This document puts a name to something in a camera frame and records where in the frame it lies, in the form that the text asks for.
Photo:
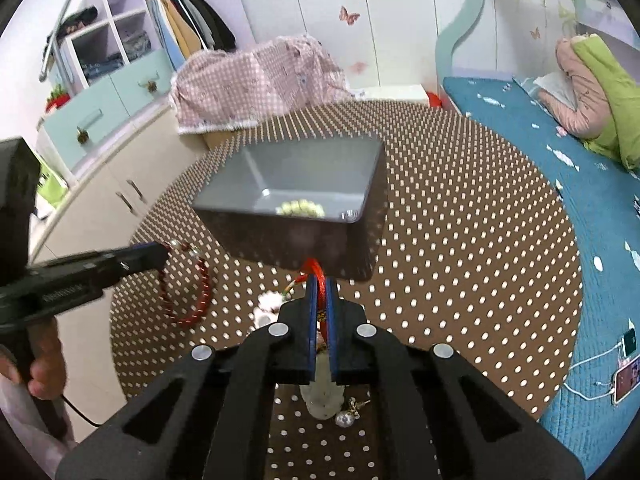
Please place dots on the green paper bag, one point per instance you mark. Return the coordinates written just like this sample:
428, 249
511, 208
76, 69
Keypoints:
52, 191

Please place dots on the pile of dark clothes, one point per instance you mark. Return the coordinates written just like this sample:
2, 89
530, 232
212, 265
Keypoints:
80, 20

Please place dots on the person's left hand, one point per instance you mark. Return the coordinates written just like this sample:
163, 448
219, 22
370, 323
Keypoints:
47, 365

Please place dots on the pink and green quilt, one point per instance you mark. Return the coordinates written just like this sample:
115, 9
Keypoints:
600, 95

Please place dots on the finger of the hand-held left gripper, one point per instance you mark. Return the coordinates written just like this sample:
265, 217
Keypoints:
140, 259

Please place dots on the cardboard box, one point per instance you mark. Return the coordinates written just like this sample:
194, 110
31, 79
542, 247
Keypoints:
220, 139

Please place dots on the lilac shelf unit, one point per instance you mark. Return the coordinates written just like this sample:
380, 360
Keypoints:
125, 5

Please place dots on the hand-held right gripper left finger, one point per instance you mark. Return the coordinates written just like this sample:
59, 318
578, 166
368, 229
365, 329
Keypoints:
312, 330

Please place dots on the pink smartphone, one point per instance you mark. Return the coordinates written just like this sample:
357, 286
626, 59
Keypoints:
627, 377

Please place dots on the teal drawer cabinet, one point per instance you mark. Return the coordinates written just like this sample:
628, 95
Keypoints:
125, 95

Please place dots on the pearl earring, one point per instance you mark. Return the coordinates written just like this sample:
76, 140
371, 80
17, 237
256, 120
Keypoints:
344, 417

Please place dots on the beige low cabinet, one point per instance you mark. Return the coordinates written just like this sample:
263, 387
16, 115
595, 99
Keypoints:
100, 195

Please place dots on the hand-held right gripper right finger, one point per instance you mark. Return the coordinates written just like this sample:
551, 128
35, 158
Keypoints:
332, 340

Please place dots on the row of hanging clothes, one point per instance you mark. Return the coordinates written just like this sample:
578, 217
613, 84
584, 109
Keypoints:
195, 20

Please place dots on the person's left forearm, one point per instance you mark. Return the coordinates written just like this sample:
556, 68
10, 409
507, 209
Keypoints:
30, 435

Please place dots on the white pillow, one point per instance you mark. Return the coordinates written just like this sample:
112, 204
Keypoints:
555, 87

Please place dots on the teal bunk bed frame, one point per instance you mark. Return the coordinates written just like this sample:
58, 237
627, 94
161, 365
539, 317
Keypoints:
465, 15

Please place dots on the grey metal tin box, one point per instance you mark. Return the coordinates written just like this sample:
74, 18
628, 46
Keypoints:
300, 180

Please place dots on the pink checked cloth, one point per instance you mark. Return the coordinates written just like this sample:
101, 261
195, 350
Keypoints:
250, 85

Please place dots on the white flower ornament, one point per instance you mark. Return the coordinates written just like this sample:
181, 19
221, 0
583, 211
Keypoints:
265, 310

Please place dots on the blue patterned bed sheet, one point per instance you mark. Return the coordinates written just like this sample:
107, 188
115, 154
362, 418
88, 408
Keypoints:
590, 220

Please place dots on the pink butterfly wall sticker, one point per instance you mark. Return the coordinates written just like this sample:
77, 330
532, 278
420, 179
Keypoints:
349, 15

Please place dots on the grey metal handrail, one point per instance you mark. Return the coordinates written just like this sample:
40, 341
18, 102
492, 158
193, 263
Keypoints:
65, 15

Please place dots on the dark smartphone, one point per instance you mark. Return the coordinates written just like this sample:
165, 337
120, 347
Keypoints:
628, 344

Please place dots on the red strawberry toy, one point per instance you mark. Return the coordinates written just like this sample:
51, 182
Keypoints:
57, 99

